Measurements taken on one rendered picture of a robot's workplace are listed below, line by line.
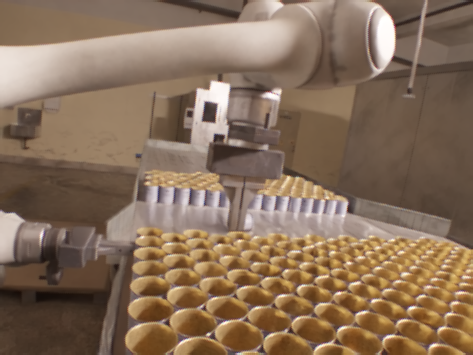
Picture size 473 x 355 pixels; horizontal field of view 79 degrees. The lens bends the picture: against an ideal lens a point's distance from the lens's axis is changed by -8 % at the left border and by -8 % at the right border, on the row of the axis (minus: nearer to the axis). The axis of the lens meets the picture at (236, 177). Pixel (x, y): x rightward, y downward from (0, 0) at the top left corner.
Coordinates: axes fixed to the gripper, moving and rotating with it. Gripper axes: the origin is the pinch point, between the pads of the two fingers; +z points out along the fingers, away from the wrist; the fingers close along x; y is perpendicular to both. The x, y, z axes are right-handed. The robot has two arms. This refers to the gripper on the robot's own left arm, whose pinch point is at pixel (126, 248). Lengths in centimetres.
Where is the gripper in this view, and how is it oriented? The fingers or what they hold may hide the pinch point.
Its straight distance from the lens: 76.1
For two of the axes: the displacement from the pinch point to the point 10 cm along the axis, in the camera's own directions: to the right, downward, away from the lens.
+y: 1.4, -9.8, -1.4
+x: -2.5, -1.7, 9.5
